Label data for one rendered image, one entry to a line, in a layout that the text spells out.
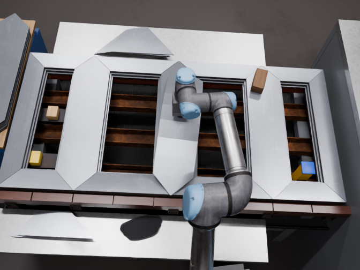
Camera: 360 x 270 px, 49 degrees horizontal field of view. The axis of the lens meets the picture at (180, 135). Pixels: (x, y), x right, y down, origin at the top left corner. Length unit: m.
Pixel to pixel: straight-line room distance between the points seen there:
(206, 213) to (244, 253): 0.66
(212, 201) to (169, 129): 0.55
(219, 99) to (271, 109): 0.58
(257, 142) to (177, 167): 0.43
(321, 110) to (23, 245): 1.57
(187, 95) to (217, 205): 0.44
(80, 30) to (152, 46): 0.44
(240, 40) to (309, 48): 1.24
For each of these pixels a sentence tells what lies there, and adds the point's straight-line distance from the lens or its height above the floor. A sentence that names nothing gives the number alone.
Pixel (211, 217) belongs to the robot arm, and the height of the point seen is 1.27.
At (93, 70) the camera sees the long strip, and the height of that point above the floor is 0.86.
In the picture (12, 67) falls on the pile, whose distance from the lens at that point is 2.21.
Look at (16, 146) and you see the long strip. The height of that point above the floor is 0.86.
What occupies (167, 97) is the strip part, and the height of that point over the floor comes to 0.99.
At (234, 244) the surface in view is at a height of 0.68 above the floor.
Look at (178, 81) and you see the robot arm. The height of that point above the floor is 1.29.
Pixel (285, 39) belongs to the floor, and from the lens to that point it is 3.53.
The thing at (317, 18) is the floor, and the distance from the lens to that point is 3.81.
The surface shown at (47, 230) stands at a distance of 1.92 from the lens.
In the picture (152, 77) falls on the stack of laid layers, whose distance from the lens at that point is 2.08.
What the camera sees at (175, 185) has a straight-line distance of 1.75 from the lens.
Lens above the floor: 2.53
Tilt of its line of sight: 63 degrees down
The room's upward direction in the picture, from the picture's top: 8 degrees clockwise
